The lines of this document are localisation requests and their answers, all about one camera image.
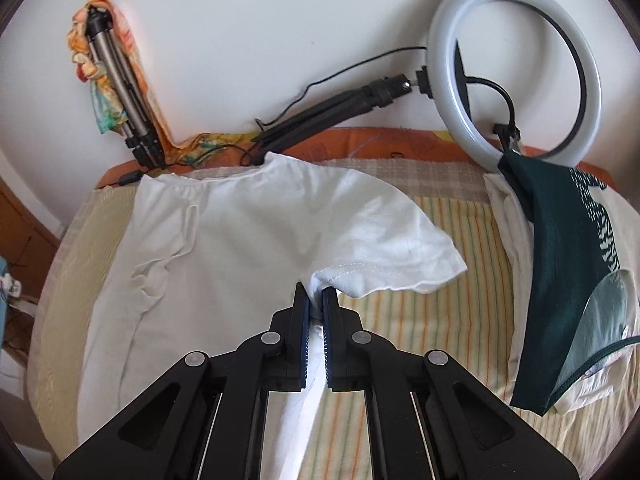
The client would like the black ring light tripod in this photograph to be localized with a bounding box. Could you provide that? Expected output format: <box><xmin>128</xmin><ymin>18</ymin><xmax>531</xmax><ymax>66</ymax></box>
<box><xmin>250</xmin><ymin>74</ymin><xmax>418</xmax><ymax>163</ymax></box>

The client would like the silver folded tripod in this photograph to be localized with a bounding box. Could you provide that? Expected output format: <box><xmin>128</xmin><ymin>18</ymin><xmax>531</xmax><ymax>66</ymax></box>
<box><xmin>86</xmin><ymin>6</ymin><xmax>168</xmax><ymax>168</ymax></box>

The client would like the yellow striped bed sheet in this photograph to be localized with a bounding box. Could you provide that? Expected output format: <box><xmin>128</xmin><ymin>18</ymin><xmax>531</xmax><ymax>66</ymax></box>
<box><xmin>27</xmin><ymin>180</ymin><xmax>640</xmax><ymax>480</ymax></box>

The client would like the colourful floral cloth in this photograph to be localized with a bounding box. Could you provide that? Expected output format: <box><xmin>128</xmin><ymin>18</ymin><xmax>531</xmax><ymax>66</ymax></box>
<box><xmin>67</xmin><ymin>0</ymin><xmax>261</xmax><ymax>166</ymax></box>

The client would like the dark green patterned garment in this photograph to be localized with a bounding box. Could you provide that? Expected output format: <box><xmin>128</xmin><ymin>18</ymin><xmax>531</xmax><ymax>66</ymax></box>
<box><xmin>497</xmin><ymin>152</ymin><xmax>640</xmax><ymax>416</ymax></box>

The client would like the white garment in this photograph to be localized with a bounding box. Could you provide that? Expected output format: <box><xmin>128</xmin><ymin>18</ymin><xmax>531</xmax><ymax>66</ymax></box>
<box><xmin>482</xmin><ymin>172</ymin><xmax>640</xmax><ymax>416</ymax></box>

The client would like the black ring light cable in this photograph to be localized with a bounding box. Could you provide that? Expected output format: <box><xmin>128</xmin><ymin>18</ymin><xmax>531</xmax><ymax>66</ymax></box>
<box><xmin>255</xmin><ymin>47</ymin><xmax>428</xmax><ymax>128</ymax></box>

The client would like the orange mattress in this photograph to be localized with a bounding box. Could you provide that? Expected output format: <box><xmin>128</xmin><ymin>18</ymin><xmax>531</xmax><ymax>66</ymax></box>
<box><xmin>97</xmin><ymin>127</ymin><xmax>611</xmax><ymax>191</ymax></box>

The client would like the white t-shirt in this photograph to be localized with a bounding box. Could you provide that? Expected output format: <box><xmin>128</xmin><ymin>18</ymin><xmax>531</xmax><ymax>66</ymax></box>
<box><xmin>82</xmin><ymin>152</ymin><xmax>468</xmax><ymax>480</ymax></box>

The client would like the white ring light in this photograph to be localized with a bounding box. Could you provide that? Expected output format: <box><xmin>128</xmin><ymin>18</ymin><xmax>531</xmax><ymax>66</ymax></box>
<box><xmin>428</xmin><ymin>0</ymin><xmax>601</xmax><ymax>168</ymax></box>

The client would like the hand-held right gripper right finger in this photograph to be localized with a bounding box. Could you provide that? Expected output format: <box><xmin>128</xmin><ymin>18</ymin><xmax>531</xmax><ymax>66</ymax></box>
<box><xmin>322</xmin><ymin>285</ymin><xmax>583</xmax><ymax>480</ymax></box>

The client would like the wooden furniture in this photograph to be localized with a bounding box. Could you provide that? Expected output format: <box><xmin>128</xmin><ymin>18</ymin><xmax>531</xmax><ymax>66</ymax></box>
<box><xmin>0</xmin><ymin>175</ymin><xmax>66</xmax><ymax>301</ymax></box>

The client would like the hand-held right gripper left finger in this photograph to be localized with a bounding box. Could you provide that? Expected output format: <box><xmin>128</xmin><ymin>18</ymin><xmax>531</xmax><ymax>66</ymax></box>
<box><xmin>52</xmin><ymin>282</ymin><xmax>308</xmax><ymax>480</ymax></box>

